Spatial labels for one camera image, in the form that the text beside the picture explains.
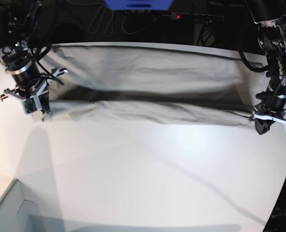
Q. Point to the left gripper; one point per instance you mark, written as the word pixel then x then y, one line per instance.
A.
pixel 264 119

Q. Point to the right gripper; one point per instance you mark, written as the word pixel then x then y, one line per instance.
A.
pixel 32 88

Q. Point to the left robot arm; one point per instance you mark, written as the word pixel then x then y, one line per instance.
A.
pixel 269 16

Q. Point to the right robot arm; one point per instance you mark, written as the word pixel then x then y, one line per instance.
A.
pixel 22 62

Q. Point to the beige t-shirt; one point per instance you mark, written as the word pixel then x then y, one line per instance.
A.
pixel 161 83

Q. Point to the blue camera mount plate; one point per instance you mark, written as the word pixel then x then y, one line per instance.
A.
pixel 127 5

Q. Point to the black power strip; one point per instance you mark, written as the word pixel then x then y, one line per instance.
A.
pixel 198 18

